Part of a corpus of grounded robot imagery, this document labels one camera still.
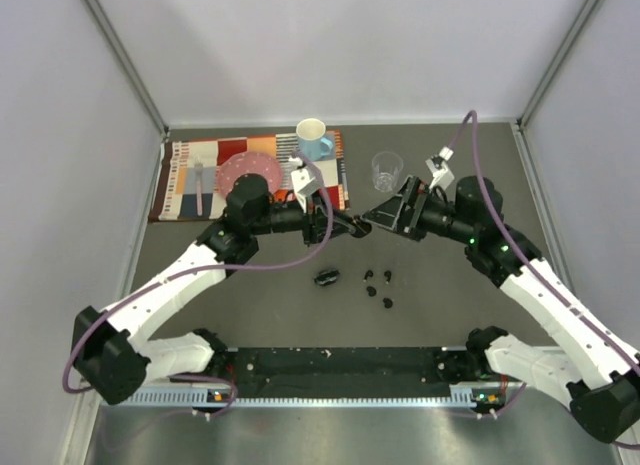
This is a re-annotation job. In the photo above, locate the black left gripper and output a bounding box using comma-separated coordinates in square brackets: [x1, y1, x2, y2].
[250, 191, 355, 248]

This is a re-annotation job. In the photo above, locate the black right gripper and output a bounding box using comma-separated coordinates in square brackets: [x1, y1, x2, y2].
[362, 177, 477, 245]

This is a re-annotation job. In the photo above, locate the glossy black earbud charging case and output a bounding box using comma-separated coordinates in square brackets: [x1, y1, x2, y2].
[350, 220, 372, 238]

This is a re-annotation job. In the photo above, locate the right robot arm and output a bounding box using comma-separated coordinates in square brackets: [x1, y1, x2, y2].
[363, 176, 639, 444]

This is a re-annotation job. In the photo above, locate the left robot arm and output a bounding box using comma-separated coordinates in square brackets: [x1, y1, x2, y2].
[65, 174, 371, 405]

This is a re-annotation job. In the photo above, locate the clear drinking glass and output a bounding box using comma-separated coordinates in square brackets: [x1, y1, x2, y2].
[372, 151, 404, 193]

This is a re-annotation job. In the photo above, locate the light blue mug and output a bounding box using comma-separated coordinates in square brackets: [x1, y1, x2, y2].
[296, 118, 334, 161]

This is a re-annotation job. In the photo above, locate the pink polka dot plate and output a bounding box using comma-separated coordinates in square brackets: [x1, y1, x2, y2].
[216, 151, 283, 197]

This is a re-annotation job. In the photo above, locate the pink plastic fork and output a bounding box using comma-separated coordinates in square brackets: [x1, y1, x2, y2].
[194, 156, 204, 217]

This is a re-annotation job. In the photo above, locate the colourful patchwork placemat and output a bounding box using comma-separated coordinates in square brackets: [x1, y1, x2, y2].
[148, 130, 350, 224]

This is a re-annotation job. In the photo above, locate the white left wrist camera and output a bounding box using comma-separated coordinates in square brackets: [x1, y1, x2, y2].
[288, 157, 321, 213]

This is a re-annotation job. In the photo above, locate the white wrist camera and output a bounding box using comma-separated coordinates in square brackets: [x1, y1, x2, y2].
[426, 146, 454, 191]
[288, 157, 321, 213]

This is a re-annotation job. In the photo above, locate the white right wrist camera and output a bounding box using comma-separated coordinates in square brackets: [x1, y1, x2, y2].
[426, 146, 454, 191]

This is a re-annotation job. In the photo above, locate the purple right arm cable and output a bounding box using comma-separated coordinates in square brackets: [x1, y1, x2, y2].
[449, 109, 640, 451]

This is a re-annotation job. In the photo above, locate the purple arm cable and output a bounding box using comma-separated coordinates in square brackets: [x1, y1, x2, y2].
[62, 152, 335, 397]
[449, 109, 640, 451]

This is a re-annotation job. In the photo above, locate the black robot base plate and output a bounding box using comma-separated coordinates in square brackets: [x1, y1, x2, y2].
[219, 347, 480, 399]

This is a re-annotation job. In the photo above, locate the grey slotted cable duct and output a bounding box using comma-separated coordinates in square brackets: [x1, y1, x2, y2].
[120, 384, 503, 410]

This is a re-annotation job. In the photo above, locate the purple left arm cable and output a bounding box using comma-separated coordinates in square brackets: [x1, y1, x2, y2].
[62, 152, 335, 397]

